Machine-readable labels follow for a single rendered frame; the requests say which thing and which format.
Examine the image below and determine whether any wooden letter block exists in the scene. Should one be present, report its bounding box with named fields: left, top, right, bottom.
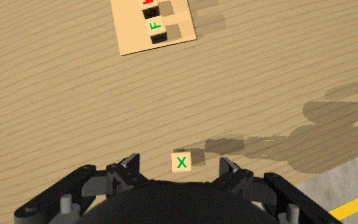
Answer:
left=138, top=0, right=160, bottom=20
left=145, top=16, right=168, bottom=44
left=172, top=148, right=192, bottom=172

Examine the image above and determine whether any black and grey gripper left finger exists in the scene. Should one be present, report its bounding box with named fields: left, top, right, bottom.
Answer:
left=14, top=153, right=159, bottom=224

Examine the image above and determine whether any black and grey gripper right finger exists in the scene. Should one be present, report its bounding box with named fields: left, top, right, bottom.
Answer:
left=203, top=157, right=343, bottom=224

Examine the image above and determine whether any tan square mat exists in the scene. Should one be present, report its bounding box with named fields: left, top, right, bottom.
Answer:
left=111, top=0, right=196, bottom=56

